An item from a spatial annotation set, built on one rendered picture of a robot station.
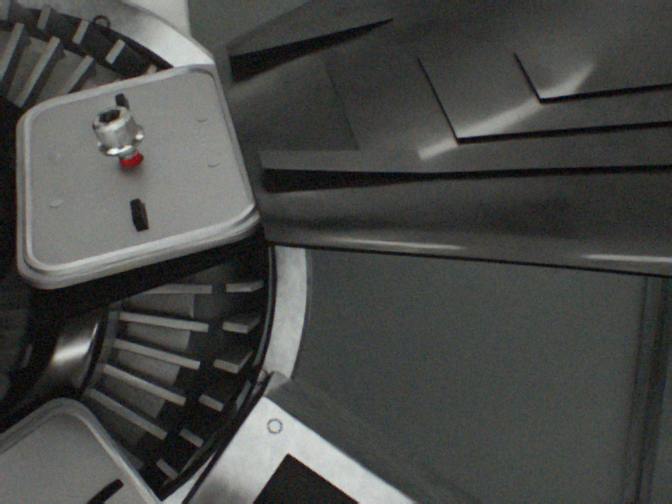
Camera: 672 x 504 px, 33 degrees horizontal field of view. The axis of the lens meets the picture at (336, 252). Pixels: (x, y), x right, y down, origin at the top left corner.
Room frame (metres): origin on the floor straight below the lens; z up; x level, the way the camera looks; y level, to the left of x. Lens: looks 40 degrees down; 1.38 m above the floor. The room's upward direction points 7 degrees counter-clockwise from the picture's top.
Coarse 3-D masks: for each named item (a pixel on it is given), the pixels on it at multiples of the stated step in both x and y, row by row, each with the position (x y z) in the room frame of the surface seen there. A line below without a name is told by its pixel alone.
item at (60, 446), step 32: (32, 416) 0.23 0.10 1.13; (64, 416) 0.24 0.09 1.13; (0, 448) 0.22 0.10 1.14; (32, 448) 0.22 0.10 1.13; (64, 448) 0.23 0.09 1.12; (96, 448) 0.23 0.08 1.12; (0, 480) 0.21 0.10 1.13; (32, 480) 0.22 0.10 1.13; (64, 480) 0.22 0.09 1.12; (96, 480) 0.22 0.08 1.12; (128, 480) 0.23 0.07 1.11
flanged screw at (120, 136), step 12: (108, 108) 0.27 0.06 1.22; (120, 108) 0.26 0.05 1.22; (96, 120) 0.26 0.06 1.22; (108, 120) 0.26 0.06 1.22; (120, 120) 0.26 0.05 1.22; (132, 120) 0.26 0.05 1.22; (96, 132) 0.26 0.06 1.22; (108, 132) 0.26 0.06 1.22; (120, 132) 0.26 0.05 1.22; (132, 132) 0.26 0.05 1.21; (144, 132) 0.26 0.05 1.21; (108, 144) 0.26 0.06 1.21; (120, 144) 0.26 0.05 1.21; (132, 144) 0.26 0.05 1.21; (108, 156) 0.26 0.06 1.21; (120, 156) 0.26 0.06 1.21; (132, 156) 0.26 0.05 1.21
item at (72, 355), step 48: (0, 96) 0.32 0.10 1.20; (0, 144) 0.31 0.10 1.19; (0, 192) 0.25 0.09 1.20; (0, 240) 0.23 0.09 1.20; (0, 288) 0.22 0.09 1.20; (0, 336) 0.21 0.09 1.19; (48, 336) 0.26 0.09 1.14; (96, 336) 0.27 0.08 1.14; (0, 384) 0.22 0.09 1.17; (48, 384) 0.26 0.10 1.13; (0, 432) 0.25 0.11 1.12
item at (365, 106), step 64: (320, 0) 0.33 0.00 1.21; (384, 0) 0.31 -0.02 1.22; (448, 0) 0.31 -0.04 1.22; (512, 0) 0.30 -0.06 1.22; (576, 0) 0.29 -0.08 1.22; (640, 0) 0.29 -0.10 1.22; (256, 64) 0.29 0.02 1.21; (320, 64) 0.29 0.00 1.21; (384, 64) 0.28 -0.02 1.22; (448, 64) 0.27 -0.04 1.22; (512, 64) 0.27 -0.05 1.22; (576, 64) 0.26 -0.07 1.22; (640, 64) 0.26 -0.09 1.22; (256, 128) 0.26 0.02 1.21; (320, 128) 0.25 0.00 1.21; (384, 128) 0.25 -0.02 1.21; (448, 128) 0.25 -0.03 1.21; (512, 128) 0.24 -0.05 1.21; (576, 128) 0.24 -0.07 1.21; (640, 128) 0.24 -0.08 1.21; (256, 192) 0.23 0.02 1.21; (320, 192) 0.23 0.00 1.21; (384, 192) 0.23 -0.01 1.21; (448, 192) 0.22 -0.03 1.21; (512, 192) 0.22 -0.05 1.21; (576, 192) 0.22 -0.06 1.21; (640, 192) 0.22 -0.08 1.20; (448, 256) 0.21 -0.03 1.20; (512, 256) 0.20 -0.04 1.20; (576, 256) 0.20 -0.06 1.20; (640, 256) 0.20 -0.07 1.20
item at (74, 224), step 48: (96, 96) 0.30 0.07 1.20; (144, 96) 0.30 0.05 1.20; (192, 96) 0.29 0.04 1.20; (48, 144) 0.28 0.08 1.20; (96, 144) 0.27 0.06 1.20; (144, 144) 0.27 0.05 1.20; (192, 144) 0.27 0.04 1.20; (48, 192) 0.25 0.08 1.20; (96, 192) 0.25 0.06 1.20; (144, 192) 0.25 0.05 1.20; (192, 192) 0.24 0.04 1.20; (240, 192) 0.24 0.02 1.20; (48, 240) 0.23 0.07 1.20; (96, 240) 0.23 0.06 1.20; (144, 240) 0.23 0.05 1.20; (192, 240) 0.22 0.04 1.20; (48, 288) 0.22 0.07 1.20
